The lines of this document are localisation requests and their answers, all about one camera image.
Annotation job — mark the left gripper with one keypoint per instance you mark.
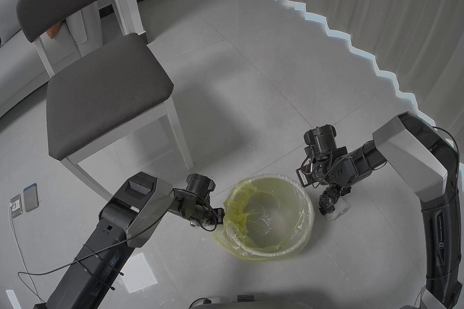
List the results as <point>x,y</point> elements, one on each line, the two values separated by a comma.
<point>214,219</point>

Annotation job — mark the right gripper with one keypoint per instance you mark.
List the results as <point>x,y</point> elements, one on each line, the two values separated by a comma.
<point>313,175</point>

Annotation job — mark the yellow plastic bag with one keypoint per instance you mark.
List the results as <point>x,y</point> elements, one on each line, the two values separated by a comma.
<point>235,206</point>

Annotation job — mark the black plastic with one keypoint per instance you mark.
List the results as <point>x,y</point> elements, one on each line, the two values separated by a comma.
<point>328,204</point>

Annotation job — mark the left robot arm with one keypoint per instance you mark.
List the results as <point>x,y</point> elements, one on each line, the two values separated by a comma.
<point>108,235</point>

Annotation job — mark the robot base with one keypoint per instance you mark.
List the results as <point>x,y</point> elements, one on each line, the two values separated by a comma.
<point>275,306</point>

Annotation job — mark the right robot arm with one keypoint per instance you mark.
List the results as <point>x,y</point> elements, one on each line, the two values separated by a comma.
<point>417,155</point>

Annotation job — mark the white trash bin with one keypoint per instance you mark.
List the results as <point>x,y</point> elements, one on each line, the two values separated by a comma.
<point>266,226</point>

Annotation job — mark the white curtain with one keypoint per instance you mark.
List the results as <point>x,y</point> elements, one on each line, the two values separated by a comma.
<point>380,10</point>

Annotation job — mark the white power adapter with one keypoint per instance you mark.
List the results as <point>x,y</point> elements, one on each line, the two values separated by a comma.
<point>11,300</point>

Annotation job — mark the pale grey sofa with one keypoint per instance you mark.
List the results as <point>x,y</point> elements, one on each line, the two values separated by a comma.
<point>14,57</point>

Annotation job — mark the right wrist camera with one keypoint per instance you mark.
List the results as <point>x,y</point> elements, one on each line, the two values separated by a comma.
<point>309,137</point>

